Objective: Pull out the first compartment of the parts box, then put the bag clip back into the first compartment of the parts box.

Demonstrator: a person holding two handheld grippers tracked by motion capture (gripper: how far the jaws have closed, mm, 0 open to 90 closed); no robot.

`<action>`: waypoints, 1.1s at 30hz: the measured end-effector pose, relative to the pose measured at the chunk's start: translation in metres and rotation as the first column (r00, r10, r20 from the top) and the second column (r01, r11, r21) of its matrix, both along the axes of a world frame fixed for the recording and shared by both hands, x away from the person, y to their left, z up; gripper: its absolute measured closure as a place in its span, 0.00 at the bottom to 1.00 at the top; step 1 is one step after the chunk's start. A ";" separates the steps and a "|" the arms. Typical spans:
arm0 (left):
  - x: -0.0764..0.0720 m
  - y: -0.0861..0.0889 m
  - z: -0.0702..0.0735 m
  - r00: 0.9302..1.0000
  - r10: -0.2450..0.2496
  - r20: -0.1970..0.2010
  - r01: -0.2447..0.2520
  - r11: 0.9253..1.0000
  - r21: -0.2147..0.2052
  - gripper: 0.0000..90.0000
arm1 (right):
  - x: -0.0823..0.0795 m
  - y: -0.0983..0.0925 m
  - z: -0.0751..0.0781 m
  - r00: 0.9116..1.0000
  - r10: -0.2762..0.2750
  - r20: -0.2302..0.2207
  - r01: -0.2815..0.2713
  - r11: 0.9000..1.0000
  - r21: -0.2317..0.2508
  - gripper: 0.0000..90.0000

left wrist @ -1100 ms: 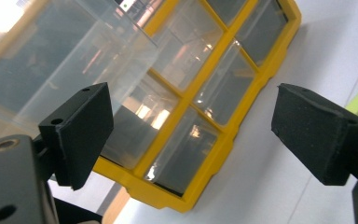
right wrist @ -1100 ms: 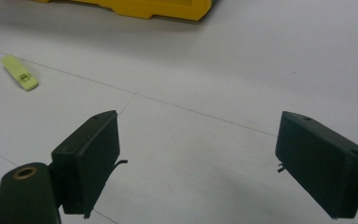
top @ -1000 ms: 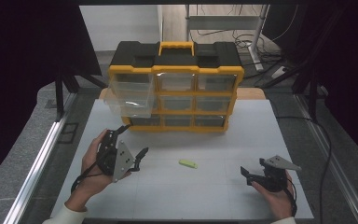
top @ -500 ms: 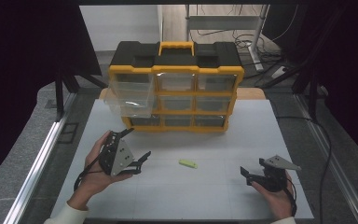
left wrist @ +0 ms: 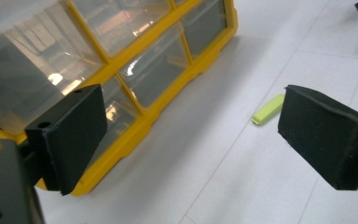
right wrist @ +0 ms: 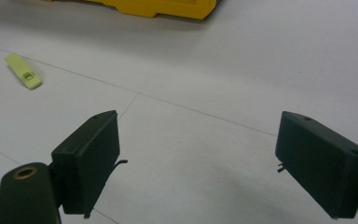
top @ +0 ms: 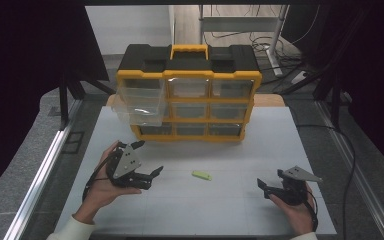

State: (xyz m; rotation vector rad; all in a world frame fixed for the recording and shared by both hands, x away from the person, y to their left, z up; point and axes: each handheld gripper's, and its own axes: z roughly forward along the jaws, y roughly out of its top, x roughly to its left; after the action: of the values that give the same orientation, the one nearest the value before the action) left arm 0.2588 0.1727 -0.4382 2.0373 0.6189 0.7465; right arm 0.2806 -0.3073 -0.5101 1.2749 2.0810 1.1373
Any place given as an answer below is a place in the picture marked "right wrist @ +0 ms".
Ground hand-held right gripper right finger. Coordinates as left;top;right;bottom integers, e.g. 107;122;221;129
274;110;358;220

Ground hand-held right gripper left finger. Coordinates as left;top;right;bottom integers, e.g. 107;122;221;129
50;109;129;219

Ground light green plastic whistle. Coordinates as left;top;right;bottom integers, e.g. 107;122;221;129
4;52;43;91

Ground yellow and black organizer cabinet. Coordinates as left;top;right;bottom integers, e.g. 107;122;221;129
43;0;222;21

